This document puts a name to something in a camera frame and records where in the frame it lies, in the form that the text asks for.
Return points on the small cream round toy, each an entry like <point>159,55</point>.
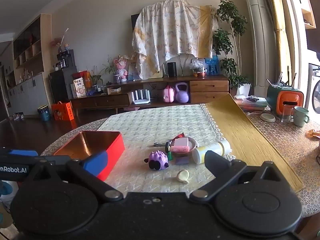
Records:
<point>183,175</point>

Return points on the yellow curtain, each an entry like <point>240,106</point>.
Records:
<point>278,30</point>

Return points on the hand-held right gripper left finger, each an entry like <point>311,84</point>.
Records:
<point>96,163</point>

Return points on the wooden wall cabinet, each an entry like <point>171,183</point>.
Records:
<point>27,90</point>

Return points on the stack of books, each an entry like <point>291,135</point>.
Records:
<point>252,103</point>

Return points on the beige bowl white inside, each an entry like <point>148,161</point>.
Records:
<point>192,146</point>

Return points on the white bottle yellow band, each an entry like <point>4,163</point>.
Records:
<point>212,148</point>

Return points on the pink tube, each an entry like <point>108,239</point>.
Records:
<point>180,149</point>

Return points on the white round lid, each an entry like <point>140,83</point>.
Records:
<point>267,117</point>

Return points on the red tin box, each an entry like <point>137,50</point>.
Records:
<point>115,150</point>

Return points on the printed cereal box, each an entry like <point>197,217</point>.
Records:
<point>79,88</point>

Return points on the potted plant patterned pot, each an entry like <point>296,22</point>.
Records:
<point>116,78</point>

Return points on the black fridge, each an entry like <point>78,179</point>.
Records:
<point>60,85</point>

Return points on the pink toy suitcase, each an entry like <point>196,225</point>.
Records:
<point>168,95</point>

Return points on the green orange appliance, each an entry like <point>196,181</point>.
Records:
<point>287,97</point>

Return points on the cream flat box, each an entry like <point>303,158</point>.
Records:
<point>114,90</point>

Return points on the white router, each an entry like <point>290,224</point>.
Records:
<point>141,97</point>

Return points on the white tower air conditioner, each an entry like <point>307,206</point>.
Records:
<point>257,42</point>

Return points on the white shell-shaped board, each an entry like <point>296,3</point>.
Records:
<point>183,63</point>

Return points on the pebble-pattern tablecloth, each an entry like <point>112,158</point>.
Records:
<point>282,140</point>

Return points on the orange crumpled wrapper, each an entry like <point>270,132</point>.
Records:
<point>313,133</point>

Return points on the black coffee machine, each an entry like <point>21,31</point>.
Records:
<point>67,58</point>

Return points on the purple kettlebell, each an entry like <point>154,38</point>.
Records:
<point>182,96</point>

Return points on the black cylinder speaker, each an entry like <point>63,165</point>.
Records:
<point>172,69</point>

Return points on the wooden television cabinet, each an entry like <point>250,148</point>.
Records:
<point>207,86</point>

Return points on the wooden wall shelf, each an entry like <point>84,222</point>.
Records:
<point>308,18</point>

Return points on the pink plush doll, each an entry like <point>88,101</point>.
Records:
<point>122,67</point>

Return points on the purple spiky toy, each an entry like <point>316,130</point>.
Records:
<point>157,160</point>

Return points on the pink block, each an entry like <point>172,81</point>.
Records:
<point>181,142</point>

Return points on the pair of shoes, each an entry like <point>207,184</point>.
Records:
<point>18,116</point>

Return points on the clear drinking glass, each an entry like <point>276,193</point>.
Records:
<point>287,115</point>

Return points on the green mug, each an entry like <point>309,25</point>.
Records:
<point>300,116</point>

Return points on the small green toy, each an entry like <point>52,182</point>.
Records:
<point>170,156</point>

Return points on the small orchid plant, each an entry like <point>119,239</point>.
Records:
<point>95,78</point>

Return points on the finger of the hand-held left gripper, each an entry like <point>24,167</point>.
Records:
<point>23,152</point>
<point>15,170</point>

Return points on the clear plastic bag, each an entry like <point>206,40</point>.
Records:
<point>198,67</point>

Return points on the flower vase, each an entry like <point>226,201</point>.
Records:
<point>59,45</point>

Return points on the blue bucket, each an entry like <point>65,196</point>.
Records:
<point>44,113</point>

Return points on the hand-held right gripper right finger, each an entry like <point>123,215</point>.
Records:
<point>216,158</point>

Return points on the red orange box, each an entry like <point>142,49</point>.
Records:
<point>83,76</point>

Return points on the metal nail clipper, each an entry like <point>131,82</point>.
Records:
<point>160,144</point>

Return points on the orange gift box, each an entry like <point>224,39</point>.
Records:
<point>62,111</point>

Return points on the black television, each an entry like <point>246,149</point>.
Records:
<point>135,21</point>

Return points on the large potted tree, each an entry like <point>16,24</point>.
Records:
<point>228,42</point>

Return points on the pink flat box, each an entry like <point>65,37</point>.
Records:
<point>132,108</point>

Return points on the red sachet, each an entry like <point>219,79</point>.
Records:
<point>178,136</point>

